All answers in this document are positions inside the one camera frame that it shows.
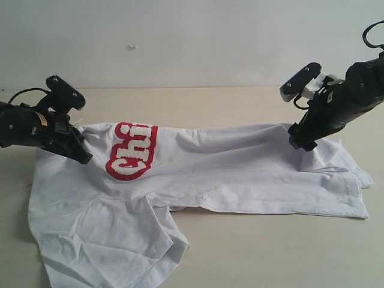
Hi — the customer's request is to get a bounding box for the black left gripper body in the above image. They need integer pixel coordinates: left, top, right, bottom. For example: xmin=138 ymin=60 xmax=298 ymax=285
xmin=29 ymin=110 xmax=85 ymax=157

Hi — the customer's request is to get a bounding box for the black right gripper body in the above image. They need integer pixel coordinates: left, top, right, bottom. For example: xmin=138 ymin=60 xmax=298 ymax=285
xmin=288 ymin=89 xmax=357 ymax=141

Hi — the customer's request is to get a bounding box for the white t-shirt red lettering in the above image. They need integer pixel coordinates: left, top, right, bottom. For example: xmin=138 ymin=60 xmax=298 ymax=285
xmin=28 ymin=122 xmax=373 ymax=287

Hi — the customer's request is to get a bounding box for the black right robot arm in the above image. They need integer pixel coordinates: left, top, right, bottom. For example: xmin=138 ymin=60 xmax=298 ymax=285
xmin=280 ymin=53 xmax=383 ymax=151

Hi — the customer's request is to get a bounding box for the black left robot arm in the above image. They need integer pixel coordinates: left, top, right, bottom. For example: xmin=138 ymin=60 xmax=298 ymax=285
xmin=1 ymin=102 xmax=92 ymax=164

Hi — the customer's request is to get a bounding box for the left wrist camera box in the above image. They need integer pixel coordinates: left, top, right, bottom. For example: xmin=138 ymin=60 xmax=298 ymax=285
xmin=46 ymin=75 xmax=86 ymax=114

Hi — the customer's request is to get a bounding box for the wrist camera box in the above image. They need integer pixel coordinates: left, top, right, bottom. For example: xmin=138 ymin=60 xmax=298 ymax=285
xmin=280 ymin=62 xmax=322 ymax=103
xmin=46 ymin=75 xmax=86 ymax=114

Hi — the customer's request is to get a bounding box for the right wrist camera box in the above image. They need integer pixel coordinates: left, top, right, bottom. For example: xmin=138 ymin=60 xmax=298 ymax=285
xmin=280 ymin=62 xmax=322 ymax=103

